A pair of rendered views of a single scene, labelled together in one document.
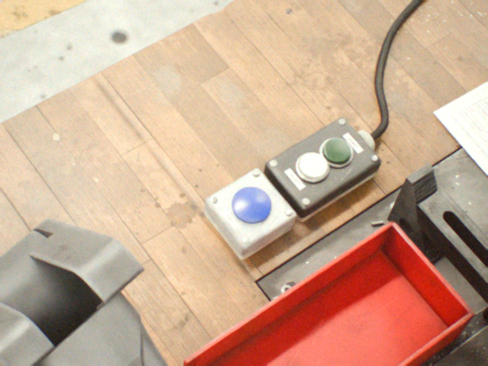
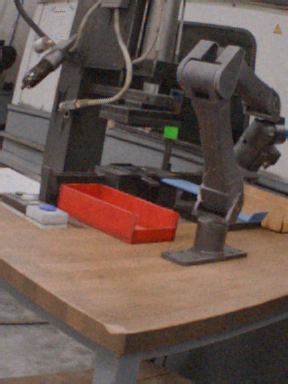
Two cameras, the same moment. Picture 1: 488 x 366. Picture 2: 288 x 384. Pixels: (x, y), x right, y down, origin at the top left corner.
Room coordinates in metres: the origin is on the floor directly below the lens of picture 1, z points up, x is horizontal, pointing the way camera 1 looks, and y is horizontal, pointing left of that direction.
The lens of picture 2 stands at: (0.28, 1.35, 1.25)
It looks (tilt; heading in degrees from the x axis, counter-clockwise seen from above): 10 degrees down; 271
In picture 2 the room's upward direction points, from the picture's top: 10 degrees clockwise
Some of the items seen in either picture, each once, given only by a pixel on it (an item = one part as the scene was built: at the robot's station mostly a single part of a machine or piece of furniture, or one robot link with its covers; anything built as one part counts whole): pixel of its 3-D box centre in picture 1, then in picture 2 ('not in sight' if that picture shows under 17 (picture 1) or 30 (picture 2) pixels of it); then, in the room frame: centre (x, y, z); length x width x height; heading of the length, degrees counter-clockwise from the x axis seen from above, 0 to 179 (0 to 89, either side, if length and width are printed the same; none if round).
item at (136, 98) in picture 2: not in sight; (129, 74); (0.40, -0.40, 1.22); 0.26 x 0.18 x 0.30; 136
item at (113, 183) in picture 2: not in sight; (133, 189); (0.34, -0.37, 0.94); 0.20 x 0.10 x 0.07; 46
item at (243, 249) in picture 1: (248, 219); (45, 222); (0.49, -0.01, 0.90); 0.07 x 0.07 x 0.06; 46
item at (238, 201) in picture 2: not in sight; (218, 204); (0.16, 0.02, 1.00); 0.09 x 0.06 x 0.06; 146
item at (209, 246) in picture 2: not in sight; (210, 238); (0.17, 0.03, 0.94); 0.20 x 0.07 x 0.08; 46
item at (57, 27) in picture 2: not in sight; (55, 31); (0.94, -1.94, 1.41); 0.25 x 0.01 x 0.33; 132
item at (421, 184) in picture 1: (428, 215); (53, 186); (0.51, -0.19, 0.95); 0.06 x 0.03 x 0.09; 46
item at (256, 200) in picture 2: not in sight; (262, 209); (0.00, -0.43, 0.93); 0.25 x 0.13 x 0.08; 136
